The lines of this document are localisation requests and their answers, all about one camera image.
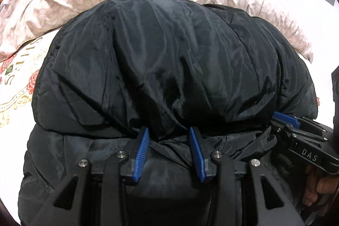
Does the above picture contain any white floral bed blanket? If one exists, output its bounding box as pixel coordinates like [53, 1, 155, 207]
[0, 31, 55, 216]

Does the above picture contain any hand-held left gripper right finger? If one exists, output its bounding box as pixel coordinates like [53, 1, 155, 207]
[189, 127, 305, 226]

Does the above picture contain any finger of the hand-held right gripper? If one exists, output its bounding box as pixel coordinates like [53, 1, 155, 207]
[270, 111, 301, 138]

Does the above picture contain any black hooded puffer jacket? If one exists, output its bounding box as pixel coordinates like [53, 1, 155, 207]
[17, 0, 320, 226]

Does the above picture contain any person's right hand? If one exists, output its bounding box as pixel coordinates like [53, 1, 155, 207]
[302, 165, 339, 216]

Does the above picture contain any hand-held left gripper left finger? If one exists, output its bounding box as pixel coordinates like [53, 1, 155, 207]
[34, 127, 150, 226]

